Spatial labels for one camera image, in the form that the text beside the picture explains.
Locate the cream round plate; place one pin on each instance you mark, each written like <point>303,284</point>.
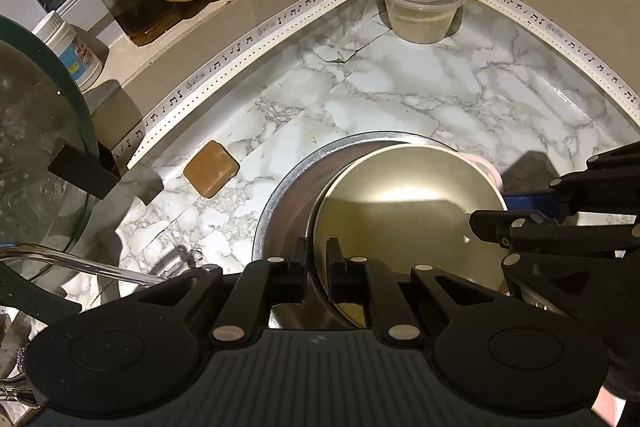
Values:
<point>400,207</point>

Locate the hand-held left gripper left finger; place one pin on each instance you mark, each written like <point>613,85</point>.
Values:
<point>299,274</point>

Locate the dark glass jar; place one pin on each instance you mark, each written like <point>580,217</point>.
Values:
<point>135,12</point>

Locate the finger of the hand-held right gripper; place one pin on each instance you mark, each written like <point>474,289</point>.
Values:
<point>500,227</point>
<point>535,203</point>

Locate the music note trim tape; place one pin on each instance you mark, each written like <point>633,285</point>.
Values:
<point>250,39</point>

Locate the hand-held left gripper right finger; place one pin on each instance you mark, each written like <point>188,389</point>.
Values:
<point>336,277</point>

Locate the white plastic bottle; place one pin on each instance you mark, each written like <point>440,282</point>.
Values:
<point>70,52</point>

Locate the clear plastic container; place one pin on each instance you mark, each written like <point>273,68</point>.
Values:
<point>425,24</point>

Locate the green-rimmed glass lid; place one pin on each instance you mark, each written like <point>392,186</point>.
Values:
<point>85,172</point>

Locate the pink peach-shaped steel bowl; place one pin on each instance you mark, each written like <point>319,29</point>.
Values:
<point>487,167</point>

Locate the large steel bowl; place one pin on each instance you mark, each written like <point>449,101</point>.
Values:
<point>290,217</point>

